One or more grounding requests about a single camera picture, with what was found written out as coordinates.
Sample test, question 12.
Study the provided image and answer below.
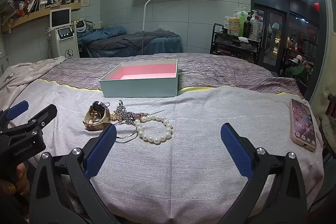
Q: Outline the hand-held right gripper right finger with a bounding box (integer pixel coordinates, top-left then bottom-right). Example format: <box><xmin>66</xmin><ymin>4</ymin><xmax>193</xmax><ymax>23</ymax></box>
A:
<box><xmin>220</xmin><ymin>123</ymin><xmax>308</xmax><ymax>224</ymax></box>

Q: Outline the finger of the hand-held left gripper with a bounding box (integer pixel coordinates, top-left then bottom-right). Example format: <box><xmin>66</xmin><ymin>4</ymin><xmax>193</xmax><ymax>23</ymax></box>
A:
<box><xmin>0</xmin><ymin>104</ymin><xmax>58</xmax><ymax>138</ymax></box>
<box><xmin>0</xmin><ymin>100</ymin><xmax>29</xmax><ymax>132</ymax></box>

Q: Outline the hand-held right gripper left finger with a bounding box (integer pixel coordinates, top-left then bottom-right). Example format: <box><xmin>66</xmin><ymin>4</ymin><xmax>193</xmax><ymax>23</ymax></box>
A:
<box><xmin>29</xmin><ymin>124</ymin><xmax>124</xmax><ymax>224</ymax></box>

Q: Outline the beige strap wristwatch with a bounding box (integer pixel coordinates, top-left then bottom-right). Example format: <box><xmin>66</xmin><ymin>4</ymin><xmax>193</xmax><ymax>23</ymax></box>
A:
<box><xmin>83</xmin><ymin>101</ymin><xmax>112</xmax><ymax>132</ymax></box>

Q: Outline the metal chain bracelet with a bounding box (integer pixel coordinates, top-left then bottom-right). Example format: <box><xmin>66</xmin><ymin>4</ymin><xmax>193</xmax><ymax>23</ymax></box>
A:
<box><xmin>110</xmin><ymin>100</ymin><xmax>165</xmax><ymax>126</ymax></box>

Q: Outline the white pearl bracelet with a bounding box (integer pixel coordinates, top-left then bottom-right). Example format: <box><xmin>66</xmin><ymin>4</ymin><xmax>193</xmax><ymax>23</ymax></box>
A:
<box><xmin>134</xmin><ymin>114</ymin><xmax>174</xmax><ymax>145</ymax></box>

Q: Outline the light blue box pink lining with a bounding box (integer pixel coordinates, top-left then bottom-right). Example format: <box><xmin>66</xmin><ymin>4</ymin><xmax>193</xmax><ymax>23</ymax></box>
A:
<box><xmin>99</xmin><ymin>59</ymin><xmax>179</xmax><ymax>98</ymax></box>

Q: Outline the person's left hand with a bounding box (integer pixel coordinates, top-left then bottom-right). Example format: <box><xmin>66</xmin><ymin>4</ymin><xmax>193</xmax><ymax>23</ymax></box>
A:
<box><xmin>0</xmin><ymin>162</ymin><xmax>31</xmax><ymax>197</ymax></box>

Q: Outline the beige deer print cloth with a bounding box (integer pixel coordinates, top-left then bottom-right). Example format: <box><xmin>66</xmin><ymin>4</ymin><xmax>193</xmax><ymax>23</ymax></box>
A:
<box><xmin>0</xmin><ymin>56</ymin><xmax>66</xmax><ymax>98</ymax></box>

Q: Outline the grey pink bed sheet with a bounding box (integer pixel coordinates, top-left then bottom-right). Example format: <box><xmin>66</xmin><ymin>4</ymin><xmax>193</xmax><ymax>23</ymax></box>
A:
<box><xmin>0</xmin><ymin>85</ymin><xmax>324</xmax><ymax>224</ymax></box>

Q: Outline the white beauty machine with screen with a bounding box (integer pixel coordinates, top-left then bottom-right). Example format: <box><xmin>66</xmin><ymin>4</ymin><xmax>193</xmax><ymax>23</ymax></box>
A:
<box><xmin>47</xmin><ymin>7</ymin><xmax>80</xmax><ymax>59</ymax></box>

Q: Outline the smartphone in pink case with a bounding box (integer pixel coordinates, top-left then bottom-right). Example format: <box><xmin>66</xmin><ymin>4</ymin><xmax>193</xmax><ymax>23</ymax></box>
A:
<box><xmin>289</xmin><ymin>98</ymin><xmax>318</xmax><ymax>152</ymax></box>

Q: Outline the purple striped bedspread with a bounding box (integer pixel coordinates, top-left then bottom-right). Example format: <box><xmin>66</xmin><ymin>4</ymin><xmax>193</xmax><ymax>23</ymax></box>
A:
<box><xmin>39</xmin><ymin>52</ymin><xmax>305</xmax><ymax>98</ymax></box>

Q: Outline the white blue machine handpiece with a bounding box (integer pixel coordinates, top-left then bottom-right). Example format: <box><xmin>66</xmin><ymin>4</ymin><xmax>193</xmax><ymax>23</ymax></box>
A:
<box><xmin>76</xmin><ymin>19</ymin><xmax>89</xmax><ymax>35</ymax></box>

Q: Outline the green potted plant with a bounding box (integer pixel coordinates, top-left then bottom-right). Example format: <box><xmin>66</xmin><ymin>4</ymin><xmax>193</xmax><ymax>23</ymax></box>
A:
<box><xmin>285</xmin><ymin>61</ymin><xmax>314</xmax><ymax>83</ymax></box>

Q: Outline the black trolley cart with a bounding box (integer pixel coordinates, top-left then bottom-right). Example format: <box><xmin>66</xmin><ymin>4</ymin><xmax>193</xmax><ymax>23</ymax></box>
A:
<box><xmin>209</xmin><ymin>23</ymin><xmax>262</xmax><ymax>65</ymax></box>

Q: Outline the blue duvet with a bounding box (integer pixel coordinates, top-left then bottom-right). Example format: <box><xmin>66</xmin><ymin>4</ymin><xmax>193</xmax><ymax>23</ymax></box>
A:
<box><xmin>83</xmin><ymin>26</ymin><xmax>127</xmax><ymax>43</ymax></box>

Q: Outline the glass door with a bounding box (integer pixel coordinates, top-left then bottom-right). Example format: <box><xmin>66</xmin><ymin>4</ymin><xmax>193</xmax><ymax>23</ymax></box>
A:
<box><xmin>253</xmin><ymin>4</ymin><xmax>288</xmax><ymax>73</ymax></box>

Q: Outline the massage bed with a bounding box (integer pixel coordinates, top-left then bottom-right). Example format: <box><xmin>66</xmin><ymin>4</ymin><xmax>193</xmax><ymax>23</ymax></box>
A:
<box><xmin>79</xmin><ymin>26</ymin><xmax>182</xmax><ymax>58</ymax></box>

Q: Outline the clear plastic bottle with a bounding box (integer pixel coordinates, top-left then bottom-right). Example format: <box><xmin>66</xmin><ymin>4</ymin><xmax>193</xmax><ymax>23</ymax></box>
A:
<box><xmin>249</xmin><ymin>10</ymin><xmax>264</xmax><ymax>41</ymax></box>

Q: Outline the dark brown bottle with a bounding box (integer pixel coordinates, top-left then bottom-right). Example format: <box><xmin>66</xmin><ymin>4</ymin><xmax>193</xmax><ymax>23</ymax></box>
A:
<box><xmin>243</xmin><ymin>16</ymin><xmax>252</xmax><ymax>38</ymax></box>

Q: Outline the grey blanket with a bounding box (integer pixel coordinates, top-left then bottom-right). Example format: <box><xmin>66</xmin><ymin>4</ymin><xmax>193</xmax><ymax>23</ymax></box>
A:
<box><xmin>117</xmin><ymin>28</ymin><xmax>181</xmax><ymax>51</ymax></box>

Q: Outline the green pump bottle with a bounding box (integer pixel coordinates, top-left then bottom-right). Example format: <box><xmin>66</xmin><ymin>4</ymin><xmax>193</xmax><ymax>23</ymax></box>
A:
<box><xmin>238</xmin><ymin>11</ymin><xmax>248</xmax><ymax>37</ymax></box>

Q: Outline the white floor lamp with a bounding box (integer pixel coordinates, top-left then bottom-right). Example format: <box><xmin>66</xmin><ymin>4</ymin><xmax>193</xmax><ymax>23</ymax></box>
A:
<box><xmin>141</xmin><ymin>0</ymin><xmax>198</xmax><ymax>54</ymax></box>

